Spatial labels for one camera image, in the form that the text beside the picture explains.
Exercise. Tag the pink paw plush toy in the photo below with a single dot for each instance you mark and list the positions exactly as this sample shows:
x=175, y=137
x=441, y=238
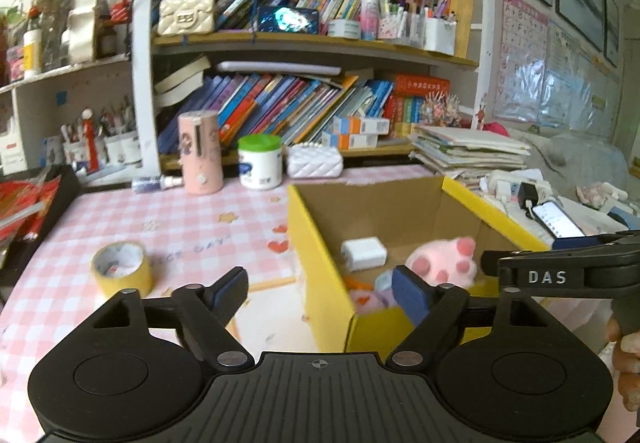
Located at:
x=440, y=260

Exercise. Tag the black tray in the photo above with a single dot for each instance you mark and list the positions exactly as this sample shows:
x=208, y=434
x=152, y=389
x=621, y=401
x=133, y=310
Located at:
x=67, y=193

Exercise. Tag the white pen holder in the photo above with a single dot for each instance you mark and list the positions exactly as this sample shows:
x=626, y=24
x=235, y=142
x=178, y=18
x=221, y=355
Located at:
x=440, y=37

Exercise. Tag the white side shelf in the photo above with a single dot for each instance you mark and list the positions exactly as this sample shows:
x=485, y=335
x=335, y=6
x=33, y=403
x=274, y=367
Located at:
x=65, y=88

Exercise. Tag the white bottle yellow label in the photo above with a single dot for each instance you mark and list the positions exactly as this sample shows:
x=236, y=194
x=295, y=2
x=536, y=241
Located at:
x=31, y=53

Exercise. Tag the orange white medicine box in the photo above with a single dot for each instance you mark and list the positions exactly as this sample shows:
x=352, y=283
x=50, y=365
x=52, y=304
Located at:
x=361, y=125
x=350, y=140

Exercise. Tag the person's right hand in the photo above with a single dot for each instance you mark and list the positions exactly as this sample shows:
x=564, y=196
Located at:
x=627, y=358

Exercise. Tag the white flat folder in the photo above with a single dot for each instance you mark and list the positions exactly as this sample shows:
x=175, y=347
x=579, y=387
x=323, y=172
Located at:
x=277, y=68

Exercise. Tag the colourful spiky ornament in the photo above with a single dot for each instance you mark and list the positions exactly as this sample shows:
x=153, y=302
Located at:
x=440, y=109

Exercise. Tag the black charger plug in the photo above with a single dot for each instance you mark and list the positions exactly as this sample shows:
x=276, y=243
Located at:
x=530, y=195

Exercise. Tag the patterned pen holder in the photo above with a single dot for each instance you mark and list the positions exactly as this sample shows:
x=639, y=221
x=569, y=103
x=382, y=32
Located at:
x=391, y=30

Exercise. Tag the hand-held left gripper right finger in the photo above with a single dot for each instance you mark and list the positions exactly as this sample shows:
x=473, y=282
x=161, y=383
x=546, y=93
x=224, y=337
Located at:
x=407, y=295

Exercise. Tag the smartphone with lit screen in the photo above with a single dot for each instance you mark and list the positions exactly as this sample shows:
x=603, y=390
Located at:
x=287, y=19

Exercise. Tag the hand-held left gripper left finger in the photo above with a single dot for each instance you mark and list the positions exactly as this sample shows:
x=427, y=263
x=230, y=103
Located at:
x=230, y=290

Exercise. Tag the thick leaning books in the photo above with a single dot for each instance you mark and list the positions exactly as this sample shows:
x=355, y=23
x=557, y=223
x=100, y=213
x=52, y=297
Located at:
x=180, y=78

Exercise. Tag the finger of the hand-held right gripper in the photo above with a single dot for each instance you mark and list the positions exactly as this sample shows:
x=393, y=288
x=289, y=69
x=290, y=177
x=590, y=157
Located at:
x=600, y=241
x=492, y=262

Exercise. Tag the smartphone with white screen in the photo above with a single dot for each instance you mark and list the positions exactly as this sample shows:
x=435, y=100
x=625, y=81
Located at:
x=557, y=218

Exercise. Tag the pastel spray can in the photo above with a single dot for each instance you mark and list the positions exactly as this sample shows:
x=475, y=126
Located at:
x=369, y=13

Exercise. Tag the white power strip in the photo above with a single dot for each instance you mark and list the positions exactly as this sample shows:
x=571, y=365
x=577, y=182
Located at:
x=502, y=183

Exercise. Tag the pink checked tablecloth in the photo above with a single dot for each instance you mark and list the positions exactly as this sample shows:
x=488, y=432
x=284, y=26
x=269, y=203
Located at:
x=200, y=223

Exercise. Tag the yellow tape roll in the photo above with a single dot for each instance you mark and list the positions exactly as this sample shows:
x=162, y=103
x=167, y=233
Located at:
x=125, y=285

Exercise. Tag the small clear spray bottle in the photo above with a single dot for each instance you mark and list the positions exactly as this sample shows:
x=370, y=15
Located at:
x=155, y=183

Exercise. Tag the white pen cup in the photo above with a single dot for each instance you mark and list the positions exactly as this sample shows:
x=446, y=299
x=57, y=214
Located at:
x=115, y=152
x=132, y=149
x=75, y=155

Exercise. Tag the white jar green lid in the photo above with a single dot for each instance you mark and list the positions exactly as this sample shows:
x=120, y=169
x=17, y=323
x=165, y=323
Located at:
x=260, y=168

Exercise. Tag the narrow black framed picture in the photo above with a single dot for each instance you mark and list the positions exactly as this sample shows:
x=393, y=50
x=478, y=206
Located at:
x=611, y=28

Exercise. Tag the wooden bookshelf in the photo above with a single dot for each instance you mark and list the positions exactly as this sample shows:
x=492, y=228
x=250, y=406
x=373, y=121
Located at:
x=325, y=43

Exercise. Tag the stack of papers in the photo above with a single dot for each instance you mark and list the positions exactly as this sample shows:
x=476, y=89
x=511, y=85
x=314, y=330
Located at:
x=467, y=145

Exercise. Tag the pink cylindrical humidifier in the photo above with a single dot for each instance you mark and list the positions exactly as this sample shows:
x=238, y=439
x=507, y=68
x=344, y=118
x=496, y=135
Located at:
x=201, y=158

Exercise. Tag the clear pen holder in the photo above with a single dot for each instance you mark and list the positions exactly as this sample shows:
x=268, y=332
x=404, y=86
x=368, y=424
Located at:
x=415, y=32

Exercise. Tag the pink white cloth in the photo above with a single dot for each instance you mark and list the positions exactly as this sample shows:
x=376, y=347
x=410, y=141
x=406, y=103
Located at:
x=600, y=194

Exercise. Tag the grey blanket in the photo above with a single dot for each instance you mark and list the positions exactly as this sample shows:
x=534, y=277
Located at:
x=580, y=153

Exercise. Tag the pale teal small item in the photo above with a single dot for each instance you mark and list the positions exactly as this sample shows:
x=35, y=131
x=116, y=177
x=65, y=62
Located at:
x=384, y=280

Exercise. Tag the white paper bag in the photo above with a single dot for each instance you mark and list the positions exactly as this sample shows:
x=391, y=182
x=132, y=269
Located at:
x=82, y=28

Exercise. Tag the row of blue picture books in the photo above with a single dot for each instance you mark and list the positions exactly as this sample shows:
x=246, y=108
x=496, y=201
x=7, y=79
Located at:
x=280, y=103

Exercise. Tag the red packets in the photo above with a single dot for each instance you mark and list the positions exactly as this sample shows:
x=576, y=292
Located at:
x=25, y=208

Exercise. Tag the red boxed book set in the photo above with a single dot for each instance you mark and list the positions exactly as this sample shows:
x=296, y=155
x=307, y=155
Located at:
x=420, y=85

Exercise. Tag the pale chart wall poster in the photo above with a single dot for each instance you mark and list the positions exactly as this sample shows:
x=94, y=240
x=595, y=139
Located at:
x=580, y=78

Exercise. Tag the white quilted case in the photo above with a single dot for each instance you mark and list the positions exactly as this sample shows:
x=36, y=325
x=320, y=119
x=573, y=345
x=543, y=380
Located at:
x=315, y=160

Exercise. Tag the yellow cardboard box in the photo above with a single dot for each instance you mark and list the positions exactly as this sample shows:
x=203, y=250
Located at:
x=380, y=213

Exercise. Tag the white tape roll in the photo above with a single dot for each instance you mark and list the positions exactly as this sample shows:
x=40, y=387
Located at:
x=344, y=29

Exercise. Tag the white charger block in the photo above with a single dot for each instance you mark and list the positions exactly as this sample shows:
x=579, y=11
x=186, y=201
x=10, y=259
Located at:
x=362, y=254

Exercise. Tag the pink round plush toy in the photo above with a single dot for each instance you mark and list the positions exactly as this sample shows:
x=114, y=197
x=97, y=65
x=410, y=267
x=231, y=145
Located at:
x=362, y=300

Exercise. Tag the yellow woven panel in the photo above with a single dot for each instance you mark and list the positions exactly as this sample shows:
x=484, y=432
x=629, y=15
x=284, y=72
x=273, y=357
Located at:
x=460, y=18

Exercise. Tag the magenta plush toy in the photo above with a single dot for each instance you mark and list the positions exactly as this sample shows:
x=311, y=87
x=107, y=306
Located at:
x=496, y=128

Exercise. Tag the pink alphabet wall poster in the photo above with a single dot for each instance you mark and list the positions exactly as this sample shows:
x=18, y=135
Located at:
x=520, y=53

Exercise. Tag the cream quilted pearl handbag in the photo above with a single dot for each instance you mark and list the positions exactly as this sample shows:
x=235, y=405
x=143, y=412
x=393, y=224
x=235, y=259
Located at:
x=187, y=15

